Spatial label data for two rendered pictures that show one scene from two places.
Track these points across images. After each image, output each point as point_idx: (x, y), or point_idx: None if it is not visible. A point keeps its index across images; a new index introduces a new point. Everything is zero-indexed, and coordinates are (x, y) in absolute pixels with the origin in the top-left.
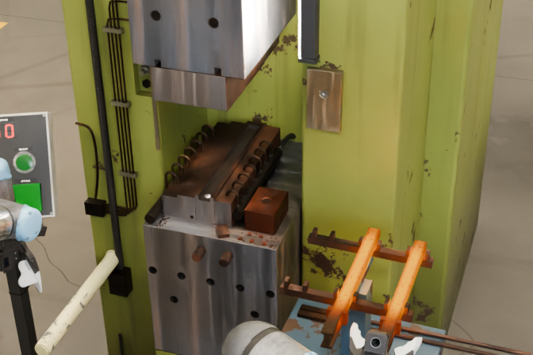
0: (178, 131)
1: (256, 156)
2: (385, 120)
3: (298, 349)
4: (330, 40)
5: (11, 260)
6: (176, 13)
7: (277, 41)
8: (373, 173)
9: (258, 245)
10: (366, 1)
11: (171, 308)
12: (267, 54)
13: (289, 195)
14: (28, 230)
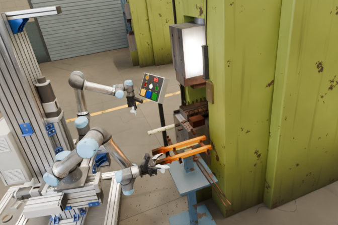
0: (199, 95)
1: (206, 106)
2: (221, 104)
3: (91, 136)
4: (210, 73)
5: (131, 105)
6: (176, 55)
7: None
8: (220, 121)
9: (186, 128)
10: (216, 62)
11: (177, 138)
12: None
13: None
14: (117, 95)
